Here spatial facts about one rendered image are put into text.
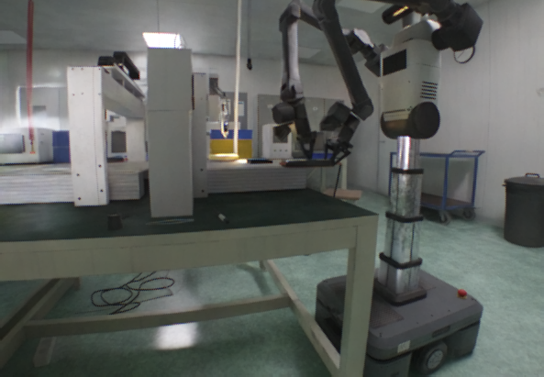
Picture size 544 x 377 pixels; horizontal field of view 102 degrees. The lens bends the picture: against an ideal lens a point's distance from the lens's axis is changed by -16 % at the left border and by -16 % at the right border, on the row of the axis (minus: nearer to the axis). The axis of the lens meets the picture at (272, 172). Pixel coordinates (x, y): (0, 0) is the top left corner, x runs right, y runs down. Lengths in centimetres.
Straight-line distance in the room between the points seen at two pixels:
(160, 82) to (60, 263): 51
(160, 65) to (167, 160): 26
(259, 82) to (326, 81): 159
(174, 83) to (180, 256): 45
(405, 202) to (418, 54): 60
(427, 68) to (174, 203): 104
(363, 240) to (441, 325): 62
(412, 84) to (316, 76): 513
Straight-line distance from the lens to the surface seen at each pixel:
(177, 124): 75
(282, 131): 92
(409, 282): 135
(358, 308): 91
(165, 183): 76
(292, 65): 103
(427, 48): 122
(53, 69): 619
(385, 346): 112
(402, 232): 123
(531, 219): 328
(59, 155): 414
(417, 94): 116
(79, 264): 71
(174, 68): 78
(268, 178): 109
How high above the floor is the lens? 95
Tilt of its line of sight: 6 degrees down
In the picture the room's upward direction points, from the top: straight up
